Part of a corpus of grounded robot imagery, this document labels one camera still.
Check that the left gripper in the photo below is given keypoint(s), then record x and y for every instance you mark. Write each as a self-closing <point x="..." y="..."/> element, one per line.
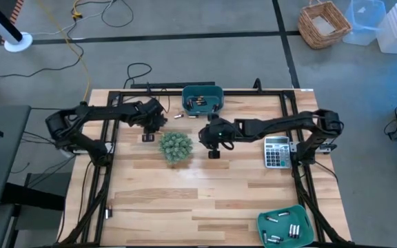
<point x="148" y="118"/>

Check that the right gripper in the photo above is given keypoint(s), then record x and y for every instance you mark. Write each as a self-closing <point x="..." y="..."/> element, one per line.
<point x="215" y="134"/>

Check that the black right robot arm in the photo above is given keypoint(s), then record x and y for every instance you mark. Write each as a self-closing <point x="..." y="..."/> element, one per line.
<point x="281" y="123"/>

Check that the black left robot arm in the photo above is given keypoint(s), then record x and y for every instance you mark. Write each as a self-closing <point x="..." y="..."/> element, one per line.
<point x="109" y="111"/>

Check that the green succulent in grey pot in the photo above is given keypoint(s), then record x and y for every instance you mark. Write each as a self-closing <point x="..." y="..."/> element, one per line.
<point x="175" y="146"/>

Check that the dark teal plastic bin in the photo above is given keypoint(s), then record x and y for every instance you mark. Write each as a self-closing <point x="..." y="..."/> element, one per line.
<point x="210" y="92"/>

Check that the grey desk calculator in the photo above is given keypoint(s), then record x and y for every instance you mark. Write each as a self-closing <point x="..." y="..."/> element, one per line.
<point x="277" y="153"/>

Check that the light green plastic bin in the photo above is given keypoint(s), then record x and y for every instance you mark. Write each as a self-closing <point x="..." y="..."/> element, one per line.
<point x="284" y="225"/>

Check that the black desk foot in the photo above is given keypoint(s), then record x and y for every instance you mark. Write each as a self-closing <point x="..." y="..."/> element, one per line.
<point x="33" y="198"/>

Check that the wicker basket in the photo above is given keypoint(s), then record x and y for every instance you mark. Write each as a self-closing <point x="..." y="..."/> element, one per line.
<point x="336" y="34"/>

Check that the pole stand with round base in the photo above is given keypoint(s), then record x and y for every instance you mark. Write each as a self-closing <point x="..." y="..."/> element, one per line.
<point x="18" y="42"/>

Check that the clear plastic tub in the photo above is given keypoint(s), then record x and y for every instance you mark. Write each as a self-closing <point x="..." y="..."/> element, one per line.
<point x="364" y="20"/>

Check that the black curved frame bracket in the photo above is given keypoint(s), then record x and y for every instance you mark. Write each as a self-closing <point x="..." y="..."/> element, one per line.
<point x="257" y="85"/>

